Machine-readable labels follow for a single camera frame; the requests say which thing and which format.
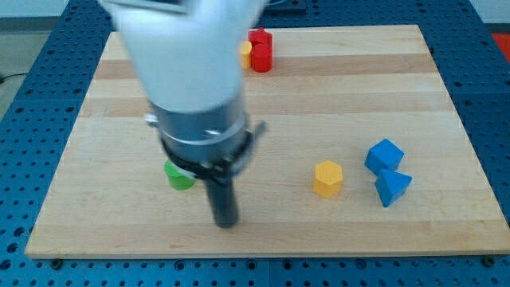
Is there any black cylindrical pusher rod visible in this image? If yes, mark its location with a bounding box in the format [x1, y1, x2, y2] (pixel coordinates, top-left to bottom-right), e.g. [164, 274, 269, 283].
[205, 177, 239, 229]

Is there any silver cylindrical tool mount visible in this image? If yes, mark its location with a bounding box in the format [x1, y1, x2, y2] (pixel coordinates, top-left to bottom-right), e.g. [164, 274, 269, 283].
[145, 96, 267, 180]

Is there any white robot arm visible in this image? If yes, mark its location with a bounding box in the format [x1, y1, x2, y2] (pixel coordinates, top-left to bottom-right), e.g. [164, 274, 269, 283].
[102, 0, 267, 229]

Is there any yellow hexagon block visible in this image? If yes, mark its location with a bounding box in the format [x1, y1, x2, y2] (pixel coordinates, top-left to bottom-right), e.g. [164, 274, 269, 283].
[312, 160, 343, 199]

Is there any green cylinder block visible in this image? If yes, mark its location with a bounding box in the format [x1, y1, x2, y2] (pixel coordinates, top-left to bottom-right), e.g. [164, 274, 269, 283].
[164, 160, 195, 191]

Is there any small yellow block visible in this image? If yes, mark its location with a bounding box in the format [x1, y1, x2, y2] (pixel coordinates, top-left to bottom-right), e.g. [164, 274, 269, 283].
[238, 41, 253, 69]

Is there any red cylinder block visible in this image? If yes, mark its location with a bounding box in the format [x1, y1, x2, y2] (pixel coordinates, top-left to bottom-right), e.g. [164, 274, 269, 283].
[251, 43, 273, 73]

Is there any red star block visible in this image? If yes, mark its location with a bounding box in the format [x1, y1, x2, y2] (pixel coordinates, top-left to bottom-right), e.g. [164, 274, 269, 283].
[248, 28, 273, 47]

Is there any blue cube block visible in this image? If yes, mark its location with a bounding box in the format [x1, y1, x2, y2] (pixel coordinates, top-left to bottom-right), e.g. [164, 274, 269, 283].
[364, 139, 405, 175]

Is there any blue triangular block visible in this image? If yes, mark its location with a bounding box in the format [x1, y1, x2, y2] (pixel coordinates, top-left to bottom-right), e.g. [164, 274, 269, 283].
[375, 169, 413, 207]

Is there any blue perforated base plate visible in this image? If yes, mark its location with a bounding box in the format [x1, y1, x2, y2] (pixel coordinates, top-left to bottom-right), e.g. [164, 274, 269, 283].
[1, 0, 509, 286]

